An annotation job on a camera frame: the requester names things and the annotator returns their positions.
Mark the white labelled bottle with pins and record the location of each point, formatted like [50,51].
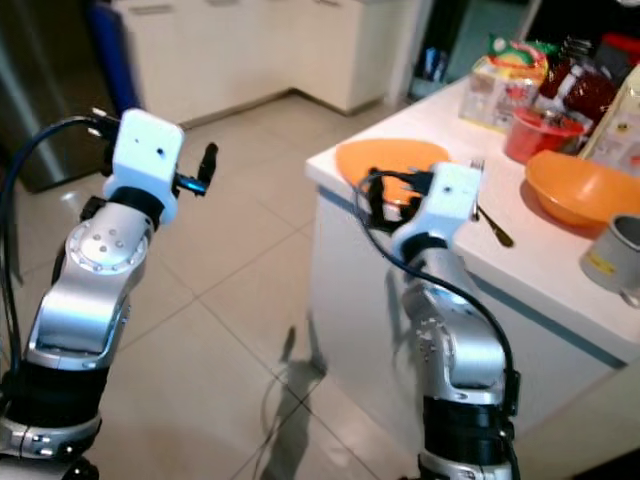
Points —
[622,125]

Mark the blue upright post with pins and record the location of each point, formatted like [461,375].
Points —
[112,50]

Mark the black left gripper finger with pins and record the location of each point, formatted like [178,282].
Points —
[208,165]

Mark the red plastic bowl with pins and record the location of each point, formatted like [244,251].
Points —
[540,135]

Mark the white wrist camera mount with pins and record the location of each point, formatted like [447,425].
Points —
[445,205]
[150,155]

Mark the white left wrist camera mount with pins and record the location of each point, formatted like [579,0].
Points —
[150,155]

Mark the grey metal mug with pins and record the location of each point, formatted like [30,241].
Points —
[615,260]

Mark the stainless steel fridge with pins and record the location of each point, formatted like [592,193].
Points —
[50,90]

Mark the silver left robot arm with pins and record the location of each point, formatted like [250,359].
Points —
[75,290]

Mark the metal fork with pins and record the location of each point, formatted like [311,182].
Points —
[495,228]

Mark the orange plastic plate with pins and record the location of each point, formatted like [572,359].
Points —
[380,155]

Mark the white kitchen cabinets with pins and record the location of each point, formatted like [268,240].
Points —
[260,45]

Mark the colourful juice carton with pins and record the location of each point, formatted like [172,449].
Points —
[500,85]

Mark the orange plastic bowl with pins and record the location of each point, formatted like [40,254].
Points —
[575,190]

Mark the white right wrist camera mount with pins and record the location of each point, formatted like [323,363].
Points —
[445,205]

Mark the white kitchen island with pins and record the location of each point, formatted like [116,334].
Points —
[370,320]

